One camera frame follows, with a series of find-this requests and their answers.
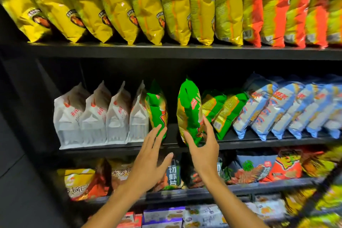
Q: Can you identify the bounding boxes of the black metal shelf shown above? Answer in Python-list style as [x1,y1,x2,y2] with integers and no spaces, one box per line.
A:
[0,0,342,228]

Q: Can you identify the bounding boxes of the row of orange snack bags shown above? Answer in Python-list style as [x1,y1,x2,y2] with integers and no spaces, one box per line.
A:
[238,0,342,50]

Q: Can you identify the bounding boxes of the row of plain white bags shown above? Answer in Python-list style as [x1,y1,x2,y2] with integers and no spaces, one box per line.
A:
[53,81,150,149]

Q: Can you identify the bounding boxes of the person's right forearm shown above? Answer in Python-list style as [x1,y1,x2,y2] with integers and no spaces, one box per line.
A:
[203,174,268,228]

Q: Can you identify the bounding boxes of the person's left hand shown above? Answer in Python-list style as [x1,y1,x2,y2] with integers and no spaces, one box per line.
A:
[127,125,174,194]

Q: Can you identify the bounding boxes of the green fries snack bag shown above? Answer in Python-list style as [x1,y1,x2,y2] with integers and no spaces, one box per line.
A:
[213,92,249,140]
[202,90,228,124]
[177,78,206,147]

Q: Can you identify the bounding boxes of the orange yellow snack bag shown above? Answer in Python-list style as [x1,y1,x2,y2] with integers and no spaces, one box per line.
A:
[58,158,110,202]

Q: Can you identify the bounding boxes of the person's right hand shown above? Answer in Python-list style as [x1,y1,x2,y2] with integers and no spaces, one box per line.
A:
[183,115,221,183]

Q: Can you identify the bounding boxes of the row of green snack bags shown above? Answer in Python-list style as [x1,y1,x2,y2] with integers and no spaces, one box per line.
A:
[145,80,168,139]

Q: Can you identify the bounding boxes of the row of orange chip bags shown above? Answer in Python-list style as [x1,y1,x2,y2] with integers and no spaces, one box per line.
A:
[264,147,305,182]

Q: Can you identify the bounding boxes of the tan snack bag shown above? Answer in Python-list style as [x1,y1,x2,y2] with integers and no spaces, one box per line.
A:
[107,158,134,188]

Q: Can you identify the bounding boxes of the dark shrimp chip bags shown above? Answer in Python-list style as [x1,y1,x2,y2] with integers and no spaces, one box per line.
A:
[155,158,185,191]
[224,153,279,185]
[184,156,225,188]

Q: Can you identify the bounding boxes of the row of yellow chip bags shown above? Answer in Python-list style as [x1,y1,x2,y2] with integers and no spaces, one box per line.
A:
[0,0,244,47]

